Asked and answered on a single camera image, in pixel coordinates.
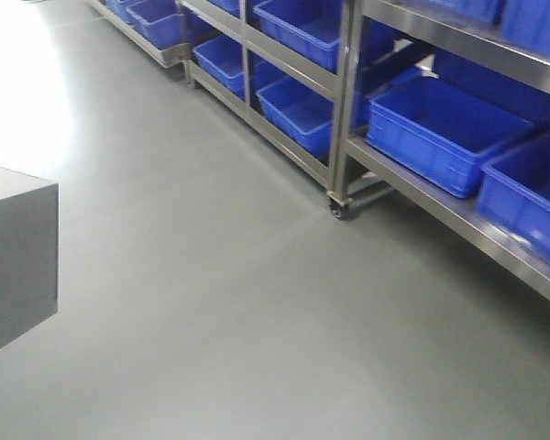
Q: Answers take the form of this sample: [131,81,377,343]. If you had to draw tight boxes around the blue bin shelf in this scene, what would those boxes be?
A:
[192,34,285,103]
[366,77,536,199]
[257,76,335,160]

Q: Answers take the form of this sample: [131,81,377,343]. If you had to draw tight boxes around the distant steel shelf rack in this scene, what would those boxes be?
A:
[93,1,550,301]

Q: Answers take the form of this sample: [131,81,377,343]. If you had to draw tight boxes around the blue bin far right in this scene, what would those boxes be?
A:
[477,132,550,262]

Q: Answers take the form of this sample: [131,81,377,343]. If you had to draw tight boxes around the blue bin right lower shelf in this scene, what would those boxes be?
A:
[366,77,536,199]

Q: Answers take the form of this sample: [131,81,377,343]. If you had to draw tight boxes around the gray square base block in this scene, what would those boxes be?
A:
[0,167,59,349]

